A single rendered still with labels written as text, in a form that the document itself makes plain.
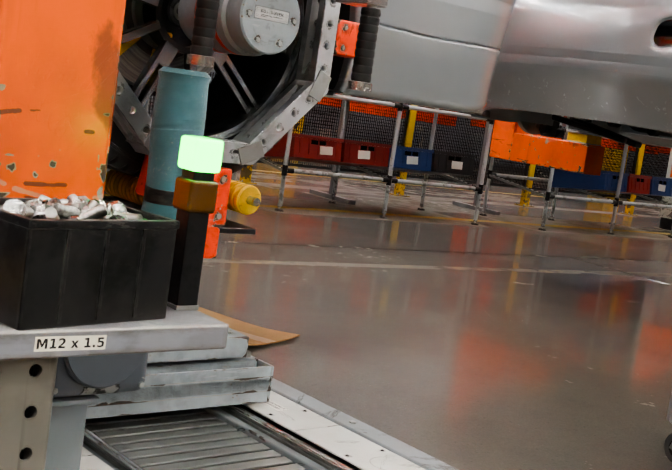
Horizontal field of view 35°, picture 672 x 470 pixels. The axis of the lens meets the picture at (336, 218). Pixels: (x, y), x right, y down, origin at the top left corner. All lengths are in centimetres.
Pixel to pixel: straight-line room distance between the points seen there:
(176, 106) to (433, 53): 84
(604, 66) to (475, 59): 169
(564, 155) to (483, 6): 340
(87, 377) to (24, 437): 42
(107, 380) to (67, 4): 59
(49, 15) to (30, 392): 45
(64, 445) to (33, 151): 55
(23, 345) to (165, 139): 73
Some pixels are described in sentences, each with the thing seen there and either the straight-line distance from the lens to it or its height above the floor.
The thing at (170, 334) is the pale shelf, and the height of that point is 44.
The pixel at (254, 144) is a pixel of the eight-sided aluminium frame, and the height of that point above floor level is 62.
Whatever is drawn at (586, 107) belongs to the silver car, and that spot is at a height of 83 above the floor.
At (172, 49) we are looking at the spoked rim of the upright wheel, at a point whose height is 77.
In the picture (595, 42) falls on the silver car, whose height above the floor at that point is 108.
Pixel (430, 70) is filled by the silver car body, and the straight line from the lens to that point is 245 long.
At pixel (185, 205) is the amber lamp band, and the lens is 127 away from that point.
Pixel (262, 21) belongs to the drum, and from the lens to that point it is 184.
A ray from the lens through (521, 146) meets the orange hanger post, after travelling 609.
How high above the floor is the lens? 73
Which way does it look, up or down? 6 degrees down
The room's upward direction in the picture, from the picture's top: 8 degrees clockwise
